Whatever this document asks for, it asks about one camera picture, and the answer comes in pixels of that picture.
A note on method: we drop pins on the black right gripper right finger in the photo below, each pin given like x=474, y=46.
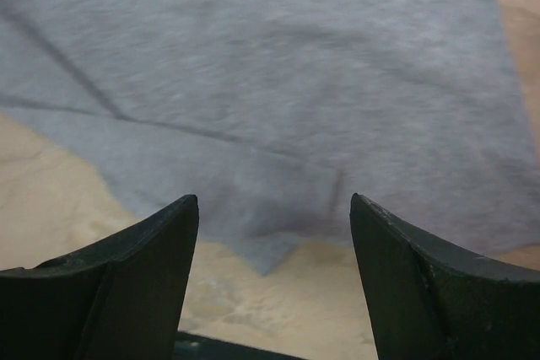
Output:
x=428, y=298

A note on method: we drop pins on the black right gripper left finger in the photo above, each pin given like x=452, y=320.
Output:
x=118, y=298

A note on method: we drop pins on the grey sleeveless shirt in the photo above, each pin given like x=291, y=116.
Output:
x=275, y=112

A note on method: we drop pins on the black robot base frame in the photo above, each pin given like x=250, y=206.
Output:
x=195, y=347

